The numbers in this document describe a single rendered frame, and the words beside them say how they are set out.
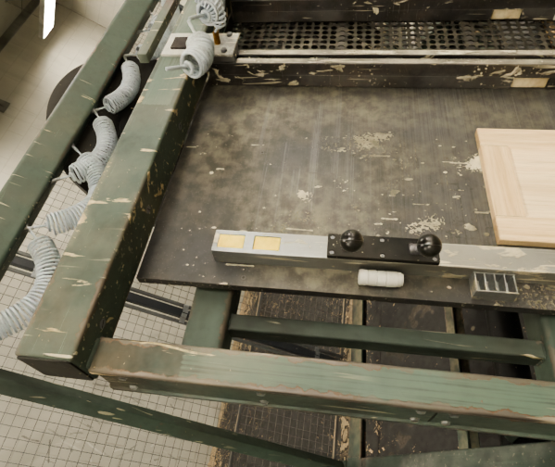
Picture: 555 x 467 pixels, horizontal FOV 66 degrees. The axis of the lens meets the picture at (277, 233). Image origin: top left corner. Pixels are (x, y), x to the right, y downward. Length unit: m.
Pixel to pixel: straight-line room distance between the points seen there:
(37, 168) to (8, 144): 4.98
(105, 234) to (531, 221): 0.81
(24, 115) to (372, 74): 5.88
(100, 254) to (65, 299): 0.10
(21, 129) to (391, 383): 6.20
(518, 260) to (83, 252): 0.77
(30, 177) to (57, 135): 0.18
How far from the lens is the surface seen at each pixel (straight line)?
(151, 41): 0.97
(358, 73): 1.19
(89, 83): 1.70
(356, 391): 0.69
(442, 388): 0.71
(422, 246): 0.69
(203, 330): 0.83
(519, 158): 1.07
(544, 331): 0.91
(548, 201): 1.01
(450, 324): 2.45
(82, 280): 0.80
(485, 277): 0.85
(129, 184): 0.90
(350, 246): 0.67
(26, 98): 6.89
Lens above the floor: 1.87
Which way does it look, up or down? 19 degrees down
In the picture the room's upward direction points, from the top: 68 degrees counter-clockwise
